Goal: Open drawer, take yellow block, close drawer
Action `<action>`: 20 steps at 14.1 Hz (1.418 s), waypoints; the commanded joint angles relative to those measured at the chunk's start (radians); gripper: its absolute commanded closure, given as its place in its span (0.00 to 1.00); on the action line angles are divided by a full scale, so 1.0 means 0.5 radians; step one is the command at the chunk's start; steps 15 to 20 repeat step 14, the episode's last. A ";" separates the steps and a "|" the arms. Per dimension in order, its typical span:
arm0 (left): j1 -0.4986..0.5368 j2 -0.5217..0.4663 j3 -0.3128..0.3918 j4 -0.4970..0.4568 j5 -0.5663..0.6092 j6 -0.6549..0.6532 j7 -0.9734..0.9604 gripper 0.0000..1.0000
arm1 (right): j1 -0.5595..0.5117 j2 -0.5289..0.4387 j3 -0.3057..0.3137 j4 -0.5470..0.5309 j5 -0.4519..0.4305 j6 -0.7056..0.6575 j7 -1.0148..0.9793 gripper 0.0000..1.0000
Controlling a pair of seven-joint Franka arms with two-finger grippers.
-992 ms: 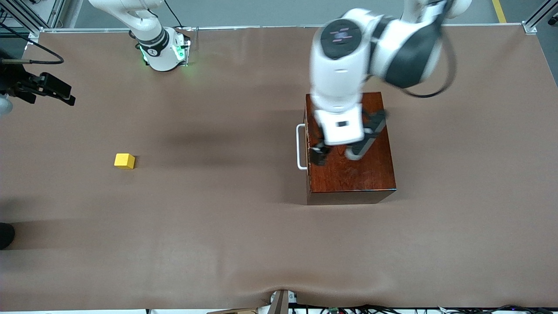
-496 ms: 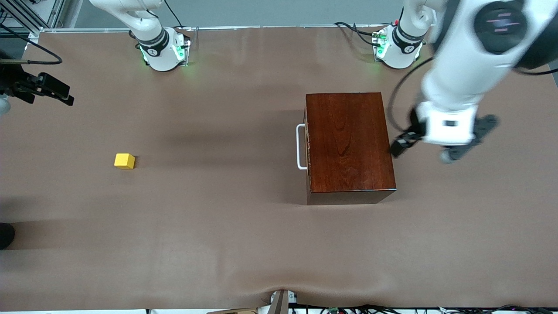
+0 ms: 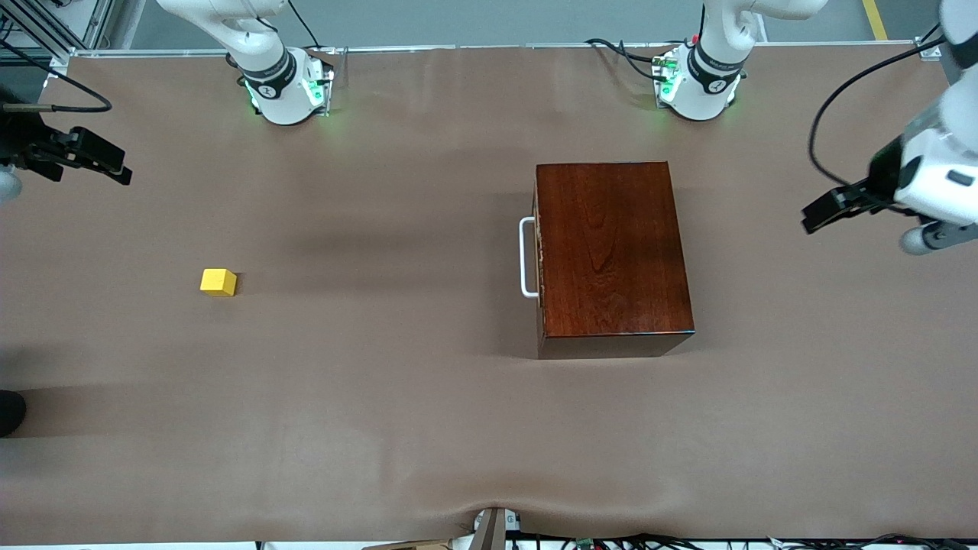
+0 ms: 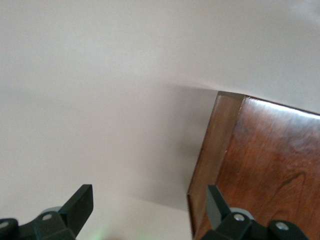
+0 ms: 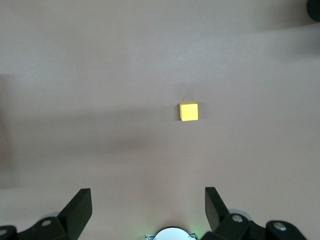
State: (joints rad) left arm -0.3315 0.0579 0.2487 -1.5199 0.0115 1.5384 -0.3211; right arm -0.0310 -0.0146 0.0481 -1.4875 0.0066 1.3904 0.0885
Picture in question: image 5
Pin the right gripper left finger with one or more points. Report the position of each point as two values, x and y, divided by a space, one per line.
72 215

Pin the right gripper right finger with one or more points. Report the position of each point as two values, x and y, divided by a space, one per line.
220 220

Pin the yellow cube block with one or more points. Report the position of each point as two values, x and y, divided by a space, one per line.
189 112

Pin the black round object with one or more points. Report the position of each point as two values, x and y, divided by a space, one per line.
315 8

